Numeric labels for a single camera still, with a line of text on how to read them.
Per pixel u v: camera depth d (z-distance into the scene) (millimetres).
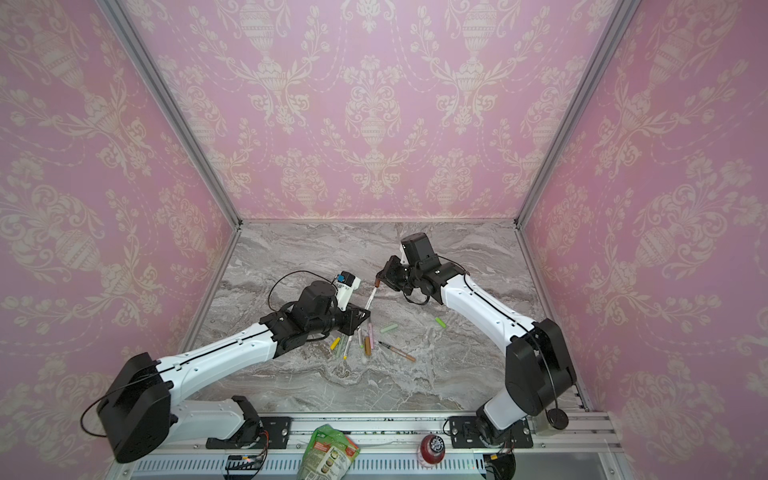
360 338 897
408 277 699
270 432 741
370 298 807
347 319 709
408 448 759
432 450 624
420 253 642
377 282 812
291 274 714
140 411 402
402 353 872
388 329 920
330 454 687
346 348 874
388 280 729
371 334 905
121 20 704
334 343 894
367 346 878
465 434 729
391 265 743
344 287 724
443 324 925
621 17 688
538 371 430
